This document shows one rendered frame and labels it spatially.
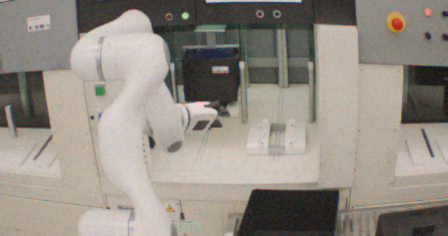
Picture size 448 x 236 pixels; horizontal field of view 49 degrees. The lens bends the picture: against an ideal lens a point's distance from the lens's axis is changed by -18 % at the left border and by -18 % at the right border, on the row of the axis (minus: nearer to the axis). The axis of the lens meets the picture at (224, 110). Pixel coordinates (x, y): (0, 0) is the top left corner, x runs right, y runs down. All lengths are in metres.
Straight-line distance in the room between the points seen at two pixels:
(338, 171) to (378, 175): 0.17
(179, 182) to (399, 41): 0.88
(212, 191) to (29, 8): 0.91
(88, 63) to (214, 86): 1.21
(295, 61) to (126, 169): 1.61
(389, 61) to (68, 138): 1.13
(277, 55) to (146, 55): 1.56
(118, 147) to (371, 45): 0.88
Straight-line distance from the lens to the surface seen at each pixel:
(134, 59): 1.17
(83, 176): 2.06
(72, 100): 1.93
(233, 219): 1.93
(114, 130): 1.17
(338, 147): 1.80
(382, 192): 1.97
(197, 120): 1.70
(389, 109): 1.82
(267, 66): 2.68
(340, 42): 1.67
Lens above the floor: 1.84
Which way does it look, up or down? 23 degrees down
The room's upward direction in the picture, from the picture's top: 3 degrees counter-clockwise
